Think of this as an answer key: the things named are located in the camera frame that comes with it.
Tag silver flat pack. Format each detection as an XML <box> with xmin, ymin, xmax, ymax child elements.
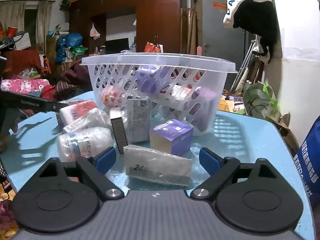
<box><xmin>123</xmin><ymin>145</ymin><xmax>193</xmax><ymax>186</ymax></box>

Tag white wrapped roll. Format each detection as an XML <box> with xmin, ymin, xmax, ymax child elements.
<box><xmin>57</xmin><ymin>127</ymin><xmax>114</xmax><ymax>162</ymax></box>

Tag pink white tissue pack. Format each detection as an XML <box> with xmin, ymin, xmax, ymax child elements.
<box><xmin>59</xmin><ymin>99</ymin><xmax>97</xmax><ymax>126</ymax></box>

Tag maroon clothes pile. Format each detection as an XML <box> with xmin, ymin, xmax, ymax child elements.
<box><xmin>56</xmin><ymin>63</ymin><xmax>92</xmax><ymax>92</ymax></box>

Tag window curtain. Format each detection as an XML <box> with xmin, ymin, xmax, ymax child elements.
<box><xmin>1</xmin><ymin>0</ymin><xmax>53</xmax><ymax>54</ymax></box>

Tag blue plastic bags pile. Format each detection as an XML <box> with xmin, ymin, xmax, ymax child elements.
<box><xmin>55</xmin><ymin>33</ymin><xmax>87</xmax><ymax>63</ymax></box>

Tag dark mesh narrow box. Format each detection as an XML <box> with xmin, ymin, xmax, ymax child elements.
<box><xmin>110</xmin><ymin>107</ymin><xmax>128</xmax><ymax>154</ymax></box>

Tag green white plastic bag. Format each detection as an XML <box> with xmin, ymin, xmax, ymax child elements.
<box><xmin>242</xmin><ymin>82</ymin><xmax>281</xmax><ymax>122</ymax></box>

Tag purple cube box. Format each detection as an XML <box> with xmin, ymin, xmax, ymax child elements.
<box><xmin>149</xmin><ymin>119</ymin><xmax>194</xmax><ymax>156</ymax></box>

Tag grey printed upright box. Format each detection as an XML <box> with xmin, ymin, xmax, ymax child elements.
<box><xmin>126</xmin><ymin>99</ymin><xmax>150</xmax><ymax>144</ymax></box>

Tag clear plastic laundry basket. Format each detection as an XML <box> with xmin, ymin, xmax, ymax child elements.
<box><xmin>81</xmin><ymin>53</ymin><xmax>236</xmax><ymax>134</ymax></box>

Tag red white plastic bag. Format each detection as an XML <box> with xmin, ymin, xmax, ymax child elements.
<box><xmin>144</xmin><ymin>42</ymin><xmax>163</xmax><ymax>53</ymax></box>

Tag grey metal door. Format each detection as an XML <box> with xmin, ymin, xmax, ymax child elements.
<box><xmin>191</xmin><ymin>0</ymin><xmax>251</xmax><ymax>91</ymax></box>

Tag dark red wooden wardrobe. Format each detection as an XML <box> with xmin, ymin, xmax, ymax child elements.
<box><xmin>69</xmin><ymin>0</ymin><xmax>188</xmax><ymax>53</ymax></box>

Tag white hoodie blue letters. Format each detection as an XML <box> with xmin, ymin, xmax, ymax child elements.
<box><xmin>223</xmin><ymin>0</ymin><xmax>279</xmax><ymax>63</ymax></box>

